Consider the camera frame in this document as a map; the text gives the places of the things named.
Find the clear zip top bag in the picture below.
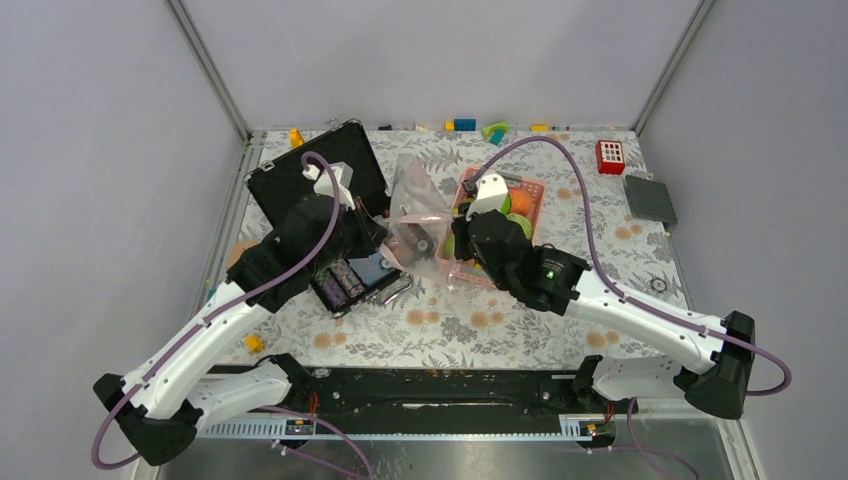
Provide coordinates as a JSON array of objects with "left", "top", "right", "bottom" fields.
[{"left": 380, "top": 153, "right": 457, "bottom": 292}]

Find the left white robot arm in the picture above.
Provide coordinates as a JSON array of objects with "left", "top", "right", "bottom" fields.
[{"left": 93, "top": 195, "right": 388, "bottom": 466}]

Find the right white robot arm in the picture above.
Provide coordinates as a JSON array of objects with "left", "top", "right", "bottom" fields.
[{"left": 451, "top": 211, "right": 755, "bottom": 420}]

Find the light green toy cabbage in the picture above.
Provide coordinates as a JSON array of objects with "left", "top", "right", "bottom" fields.
[{"left": 506, "top": 213, "right": 534, "bottom": 240}]

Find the black poker chip case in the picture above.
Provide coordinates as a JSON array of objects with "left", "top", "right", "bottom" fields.
[{"left": 227, "top": 120, "right": 400, "bottom": 317}]

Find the orange toy peach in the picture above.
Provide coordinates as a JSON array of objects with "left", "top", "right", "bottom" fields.
[{"left": 509, "top": 188, "right": 534, "bottom": 218}]

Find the floral tablecloth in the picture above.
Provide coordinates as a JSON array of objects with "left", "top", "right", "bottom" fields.
[{"left": 252, "top": 131, "right": 687, "bottom": 369}]

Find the pink plastic basket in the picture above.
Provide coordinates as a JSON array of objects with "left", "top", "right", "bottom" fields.
[{"left": 435, "top": 166, "right": 547, "bottom": 289}]

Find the yellow toy brick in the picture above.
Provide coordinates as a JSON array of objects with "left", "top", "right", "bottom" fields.
[{"left": 289, "top": 128, "right": 306, "bottom": 149}]

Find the green teal toy block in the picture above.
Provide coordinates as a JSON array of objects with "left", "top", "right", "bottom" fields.
[{"left": 481, "top": 121, "right": 510, "bottom": 146}]

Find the tan toy piece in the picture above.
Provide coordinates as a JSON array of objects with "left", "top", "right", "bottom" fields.
[{"left": 226, "top": 239, "right": 259, "bottom": 270}]

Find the blue toy brick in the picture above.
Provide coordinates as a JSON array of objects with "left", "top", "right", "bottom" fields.
[{"left": 452, "top": 118, "right": 477, "bottom": 131}]

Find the red toy window block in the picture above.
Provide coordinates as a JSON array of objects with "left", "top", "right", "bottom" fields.
[{"left": 595, "top": 140, "right": 626, "bottom": 175}]

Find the small yellow brick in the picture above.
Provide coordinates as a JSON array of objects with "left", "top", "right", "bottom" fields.
[{"left": 245, "top": 335, "right": 265, "bottom": 354}]

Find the grey building baseplate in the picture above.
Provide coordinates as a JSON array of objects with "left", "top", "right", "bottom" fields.
[{"left": 623, "top": 175, "right": 678, "bottom": 226}]

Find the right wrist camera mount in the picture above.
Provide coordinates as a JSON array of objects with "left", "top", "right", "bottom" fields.
[{"left": 466, "top": 173, "right": 509, "bottom": 220}]

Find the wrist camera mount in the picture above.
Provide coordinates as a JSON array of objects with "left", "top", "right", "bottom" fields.
[
  {"left": 302, "top": 162, "right": 356, "bottom": 210},
  {"left": 466, "top": 173, "right": 509, "bottom": 220}
]

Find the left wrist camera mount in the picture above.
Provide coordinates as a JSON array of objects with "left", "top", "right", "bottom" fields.
[{"left": 302, "top": 162, "right": 356, "bottom": 210}]

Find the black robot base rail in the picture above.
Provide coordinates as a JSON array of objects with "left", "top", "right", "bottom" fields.
[{"left": 182, "top": 355, "right": 641, "bottom": 437}]

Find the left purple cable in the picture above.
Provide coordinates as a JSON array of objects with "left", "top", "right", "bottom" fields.
[{"left": 90, "top": 151, "right": 342, "bottom": 472}]

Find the purple cable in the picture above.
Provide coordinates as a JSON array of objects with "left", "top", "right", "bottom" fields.
[
  {"left": 90, "top": 151, "right": 342, "bottom": 472},
  {"left": 473, "top": 135, "right": 793, "bottom": 399}
]

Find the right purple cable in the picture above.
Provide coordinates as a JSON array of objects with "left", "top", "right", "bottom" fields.
[{"left": 473, "top": 135, "right": 793, "bottom": 399}]

